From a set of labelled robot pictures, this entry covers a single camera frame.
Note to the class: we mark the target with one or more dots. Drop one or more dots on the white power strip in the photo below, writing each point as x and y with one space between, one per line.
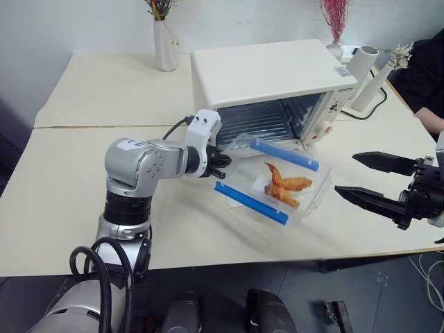
348 53

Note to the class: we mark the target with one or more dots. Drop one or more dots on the orange fried chicken wing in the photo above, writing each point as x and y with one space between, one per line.
298 183
277 185

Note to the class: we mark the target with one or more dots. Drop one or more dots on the pink dried flower bunch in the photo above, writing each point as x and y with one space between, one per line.
334 17

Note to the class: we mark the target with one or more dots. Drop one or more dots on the white cylinder tube vase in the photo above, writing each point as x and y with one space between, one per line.
362 64

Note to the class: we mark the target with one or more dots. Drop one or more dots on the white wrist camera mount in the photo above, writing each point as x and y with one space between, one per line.
201 130
437 221

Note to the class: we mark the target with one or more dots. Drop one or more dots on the cream white toaster oven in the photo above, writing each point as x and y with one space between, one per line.
263 73

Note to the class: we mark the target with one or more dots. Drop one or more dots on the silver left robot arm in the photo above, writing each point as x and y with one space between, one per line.
138 163

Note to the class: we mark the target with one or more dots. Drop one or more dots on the person in black clothing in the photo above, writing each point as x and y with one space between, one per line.
423 69

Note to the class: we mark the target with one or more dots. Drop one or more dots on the white vase with flowers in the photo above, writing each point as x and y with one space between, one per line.
161 7

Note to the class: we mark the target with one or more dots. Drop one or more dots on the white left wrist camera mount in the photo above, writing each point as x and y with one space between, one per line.
201 130

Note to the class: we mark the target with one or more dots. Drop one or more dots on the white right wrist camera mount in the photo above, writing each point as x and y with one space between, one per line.
437 221

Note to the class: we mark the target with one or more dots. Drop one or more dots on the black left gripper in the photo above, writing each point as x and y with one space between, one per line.
212 159

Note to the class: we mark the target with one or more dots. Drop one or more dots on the slim white bottle vase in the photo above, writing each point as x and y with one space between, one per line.
371 88

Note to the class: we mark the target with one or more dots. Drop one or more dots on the small round white vase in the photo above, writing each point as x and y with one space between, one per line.
335 51

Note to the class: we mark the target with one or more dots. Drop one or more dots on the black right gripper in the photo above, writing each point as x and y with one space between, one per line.
423 194

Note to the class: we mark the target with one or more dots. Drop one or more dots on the tall white ribbed vase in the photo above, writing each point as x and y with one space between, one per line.
165 48

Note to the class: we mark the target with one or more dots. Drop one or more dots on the clear container with blue clips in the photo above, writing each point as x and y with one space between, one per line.
312 194

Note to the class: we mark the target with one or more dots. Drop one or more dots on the dark rounded shape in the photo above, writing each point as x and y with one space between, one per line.
270 312
182 312

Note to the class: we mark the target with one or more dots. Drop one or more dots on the brown block on floor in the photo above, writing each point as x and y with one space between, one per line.
338 317

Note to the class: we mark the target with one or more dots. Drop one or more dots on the glass toaster oven door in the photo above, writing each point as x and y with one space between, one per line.
243 141

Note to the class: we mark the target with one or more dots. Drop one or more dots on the cream dried flower sprig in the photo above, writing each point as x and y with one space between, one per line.
400 55

